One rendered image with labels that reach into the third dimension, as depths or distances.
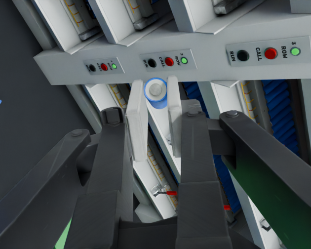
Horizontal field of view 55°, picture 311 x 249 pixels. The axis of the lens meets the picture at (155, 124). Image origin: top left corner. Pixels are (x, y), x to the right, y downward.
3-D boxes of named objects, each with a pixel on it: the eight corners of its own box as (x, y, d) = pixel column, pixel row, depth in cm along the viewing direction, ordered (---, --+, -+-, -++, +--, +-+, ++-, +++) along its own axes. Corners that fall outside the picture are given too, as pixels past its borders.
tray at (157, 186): (159, 215, 114) (180, 237, 103) (79, 81, 82) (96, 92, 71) (198, 182, 120) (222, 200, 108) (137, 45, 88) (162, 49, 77)
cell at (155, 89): (173, 101, 28) (173, 92, 21) (157, 113, 28) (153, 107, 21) (161, 85, 28) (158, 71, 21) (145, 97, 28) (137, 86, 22)
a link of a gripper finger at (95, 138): (130, 168, 15) (71, 175, 15) (135, 127, 20) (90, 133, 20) (125, 141, 14) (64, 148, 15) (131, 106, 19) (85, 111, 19)
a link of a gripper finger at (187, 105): (183, 134, 14) (248, 127, 14) (179, 100, 19) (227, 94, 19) (186, 161, 15) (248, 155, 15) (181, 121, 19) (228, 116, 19)
